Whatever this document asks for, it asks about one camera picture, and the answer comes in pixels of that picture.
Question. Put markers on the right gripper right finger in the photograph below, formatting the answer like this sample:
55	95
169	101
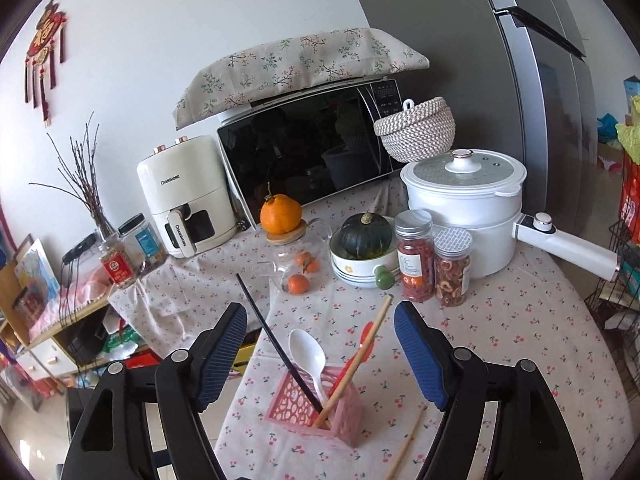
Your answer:
531	439

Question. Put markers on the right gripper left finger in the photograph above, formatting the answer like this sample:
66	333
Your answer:
138	421

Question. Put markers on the black chopstick gold band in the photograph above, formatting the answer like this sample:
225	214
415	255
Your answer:
311	397

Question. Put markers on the long wooden chopstick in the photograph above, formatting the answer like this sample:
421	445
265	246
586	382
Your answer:
354	364

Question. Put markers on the white plastic spoon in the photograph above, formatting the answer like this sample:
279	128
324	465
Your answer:
309	357

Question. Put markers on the red box on floor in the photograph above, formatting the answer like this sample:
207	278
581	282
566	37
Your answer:
142	359

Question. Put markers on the wooden side shelf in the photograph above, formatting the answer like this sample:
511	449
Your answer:
43	310

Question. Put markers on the red label glass jar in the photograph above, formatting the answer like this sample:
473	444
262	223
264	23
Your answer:
117	263

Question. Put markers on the cherry print tablecloth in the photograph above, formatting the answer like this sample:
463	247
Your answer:
529	310

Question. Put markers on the jar of dried fruit rings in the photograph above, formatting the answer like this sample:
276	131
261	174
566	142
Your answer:
453	247

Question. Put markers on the blue label glass jar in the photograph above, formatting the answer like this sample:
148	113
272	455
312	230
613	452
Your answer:
145	248

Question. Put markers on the white bowl green knob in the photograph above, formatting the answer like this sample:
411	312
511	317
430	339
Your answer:
376	272

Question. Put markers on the jar of red berries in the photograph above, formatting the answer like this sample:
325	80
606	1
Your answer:
415	253

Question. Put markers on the white electric cooking pot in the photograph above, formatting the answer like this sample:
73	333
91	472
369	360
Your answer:
482	192

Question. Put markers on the red snack package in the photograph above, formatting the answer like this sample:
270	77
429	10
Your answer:
630	200

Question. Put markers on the glass jar with tangerines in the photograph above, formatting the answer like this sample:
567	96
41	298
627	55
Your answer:
298	262

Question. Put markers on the green kabocha squash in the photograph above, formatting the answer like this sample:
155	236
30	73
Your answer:
366	236

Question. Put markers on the cream air fryer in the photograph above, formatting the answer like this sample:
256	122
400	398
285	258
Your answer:
186	189

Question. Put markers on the dried twig branches vase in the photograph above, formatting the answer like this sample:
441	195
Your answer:
79	175

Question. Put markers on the large orange fruit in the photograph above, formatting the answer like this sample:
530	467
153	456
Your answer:
280	214

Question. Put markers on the napa cabbage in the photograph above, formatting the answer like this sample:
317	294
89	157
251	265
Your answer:
629	135

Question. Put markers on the woven white basket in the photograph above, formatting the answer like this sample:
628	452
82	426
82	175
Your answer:
419	131

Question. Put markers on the black microwave oven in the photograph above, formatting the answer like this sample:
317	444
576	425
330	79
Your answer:
309	144

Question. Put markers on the blue cardboard box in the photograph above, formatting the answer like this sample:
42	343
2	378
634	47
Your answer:
632	89

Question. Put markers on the grey refrigerator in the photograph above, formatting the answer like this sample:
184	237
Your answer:
515	76

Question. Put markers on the floral microwave cover cloth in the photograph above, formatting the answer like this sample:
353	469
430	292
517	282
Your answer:
293	64

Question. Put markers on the red chinese knot decoration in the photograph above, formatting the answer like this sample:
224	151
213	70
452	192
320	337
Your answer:
45	51

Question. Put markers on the black wire rack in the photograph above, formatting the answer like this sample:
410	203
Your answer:
615	307

